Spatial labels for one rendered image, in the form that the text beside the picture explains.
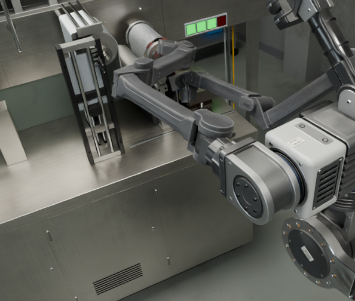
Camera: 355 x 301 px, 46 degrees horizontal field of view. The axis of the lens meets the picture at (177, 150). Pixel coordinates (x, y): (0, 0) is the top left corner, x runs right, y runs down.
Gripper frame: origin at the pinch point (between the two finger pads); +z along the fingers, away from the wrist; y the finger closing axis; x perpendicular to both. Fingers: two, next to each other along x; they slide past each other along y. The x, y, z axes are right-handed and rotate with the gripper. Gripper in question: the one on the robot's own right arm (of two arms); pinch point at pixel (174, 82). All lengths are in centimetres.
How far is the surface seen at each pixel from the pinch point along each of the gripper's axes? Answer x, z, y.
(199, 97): -10.1, -1.5, 9.6
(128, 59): 15.7, -3.3, -18.9
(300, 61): -15, 149, 175
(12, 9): 51, 15, -58
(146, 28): 27.2, 1.1, -5.5
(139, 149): -23.8, -5.1, -26.5
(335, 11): 17, 115, 195
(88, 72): 13.5, -21.6, -40.1
